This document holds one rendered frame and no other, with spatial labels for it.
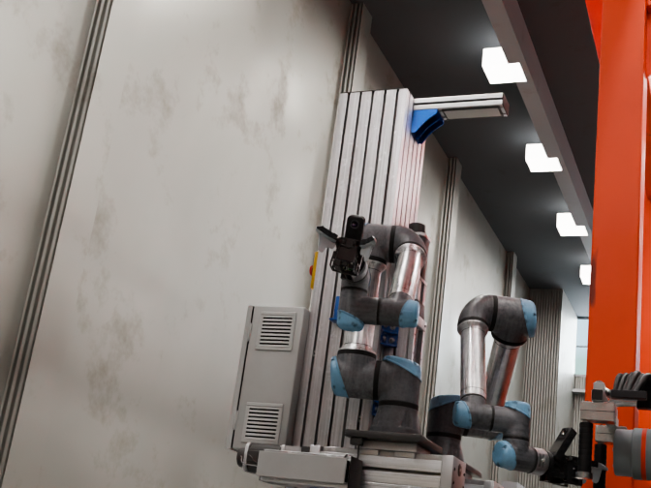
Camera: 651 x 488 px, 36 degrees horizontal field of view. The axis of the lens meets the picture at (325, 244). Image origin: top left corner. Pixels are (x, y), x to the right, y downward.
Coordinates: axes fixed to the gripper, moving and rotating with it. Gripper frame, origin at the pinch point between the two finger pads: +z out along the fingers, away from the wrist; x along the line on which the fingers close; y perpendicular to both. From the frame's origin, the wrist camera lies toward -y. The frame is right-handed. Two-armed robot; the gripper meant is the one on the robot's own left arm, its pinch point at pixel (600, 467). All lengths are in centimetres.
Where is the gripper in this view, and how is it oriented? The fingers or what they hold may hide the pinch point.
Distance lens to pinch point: 309.5
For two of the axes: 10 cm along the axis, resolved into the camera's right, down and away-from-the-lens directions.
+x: 4.0, -2.5, -8.8
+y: -1.3, 9.4, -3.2
